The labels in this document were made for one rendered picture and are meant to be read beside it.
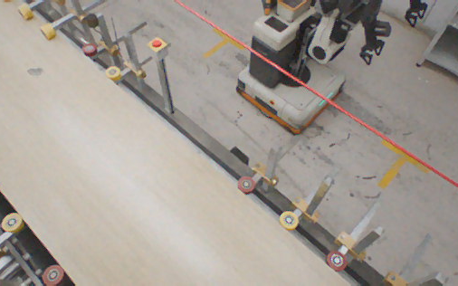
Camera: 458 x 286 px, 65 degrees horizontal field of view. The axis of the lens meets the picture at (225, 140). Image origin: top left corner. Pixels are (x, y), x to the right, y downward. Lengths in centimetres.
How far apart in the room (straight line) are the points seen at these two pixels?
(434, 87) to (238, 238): 256
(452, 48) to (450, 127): 79
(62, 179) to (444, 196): 255
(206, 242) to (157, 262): 22
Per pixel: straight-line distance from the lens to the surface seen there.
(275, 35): 244
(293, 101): 277
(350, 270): 187
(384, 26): 201
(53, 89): 218
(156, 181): 171
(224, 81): 321
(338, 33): 231
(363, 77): 348
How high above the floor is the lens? 242
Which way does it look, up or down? 58 degrees down
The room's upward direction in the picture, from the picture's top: 1 degrees clockwise
